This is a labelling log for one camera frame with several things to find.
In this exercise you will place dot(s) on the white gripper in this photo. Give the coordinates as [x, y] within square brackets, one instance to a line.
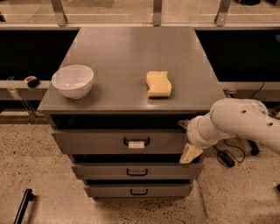
[193, 133]

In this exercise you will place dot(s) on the grey drawer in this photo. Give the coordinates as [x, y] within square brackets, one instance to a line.
[123, 141]
[138, 190]
[130, 171]

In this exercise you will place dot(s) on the metal railing frame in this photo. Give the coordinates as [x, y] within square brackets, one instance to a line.
[195, 13]

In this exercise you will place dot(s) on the grey drawer cabinet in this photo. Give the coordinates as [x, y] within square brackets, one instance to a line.
[121, 57]

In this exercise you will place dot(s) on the yellow sponge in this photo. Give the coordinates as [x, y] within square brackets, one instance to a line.
[158, 84]

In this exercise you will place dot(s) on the black power adapter with cable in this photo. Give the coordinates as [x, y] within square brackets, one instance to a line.
[226, 158]

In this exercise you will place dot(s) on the white bowl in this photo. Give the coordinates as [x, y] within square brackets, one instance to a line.
[73, 81]

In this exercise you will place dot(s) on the yellow black tape measure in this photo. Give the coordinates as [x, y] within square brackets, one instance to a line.
[32, 81]

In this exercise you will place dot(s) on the grey bottom drawer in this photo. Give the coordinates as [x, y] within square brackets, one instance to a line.
[138, 190]

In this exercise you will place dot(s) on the grey top drawer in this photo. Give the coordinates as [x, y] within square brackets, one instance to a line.
[123, 141]

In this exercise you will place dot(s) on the black metal bar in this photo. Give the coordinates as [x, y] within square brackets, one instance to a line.
[28, 196]

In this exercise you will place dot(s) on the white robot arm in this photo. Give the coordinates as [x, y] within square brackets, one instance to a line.
[227, 118]

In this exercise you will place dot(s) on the grey middle drawer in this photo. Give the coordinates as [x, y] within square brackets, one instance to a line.
[130, 171]

